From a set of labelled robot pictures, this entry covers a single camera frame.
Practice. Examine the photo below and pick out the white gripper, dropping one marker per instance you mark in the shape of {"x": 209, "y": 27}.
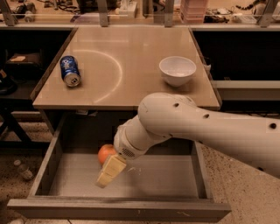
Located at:
{"x": 122, "y": 144}

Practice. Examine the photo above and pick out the orange fruit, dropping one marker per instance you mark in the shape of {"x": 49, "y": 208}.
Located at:
{"x": 105, "y": 151}

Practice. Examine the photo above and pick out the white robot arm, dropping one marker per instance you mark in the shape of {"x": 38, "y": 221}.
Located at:
{"x": 253, "y": 140}

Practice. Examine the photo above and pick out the open grey drawer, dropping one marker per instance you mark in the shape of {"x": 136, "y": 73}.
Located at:
{"x": 168, "y": 183}

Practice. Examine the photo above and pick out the grey counter cabinet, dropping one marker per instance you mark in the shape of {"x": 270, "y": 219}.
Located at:
{"x": 119, "y": 66}

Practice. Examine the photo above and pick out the clear plastic bottle on floor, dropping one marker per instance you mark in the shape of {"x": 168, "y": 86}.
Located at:
{"x": 23, "y": 170}

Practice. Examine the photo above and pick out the blue soda can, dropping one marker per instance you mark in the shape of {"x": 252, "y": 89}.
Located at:
{"x": 70, "y": 73}

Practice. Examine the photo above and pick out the white bowl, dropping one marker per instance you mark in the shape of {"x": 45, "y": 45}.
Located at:
{"x": 176, "y": 70}

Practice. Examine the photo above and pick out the pink stacked bins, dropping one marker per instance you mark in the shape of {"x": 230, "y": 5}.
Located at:
{"x": 193, "y": 11}

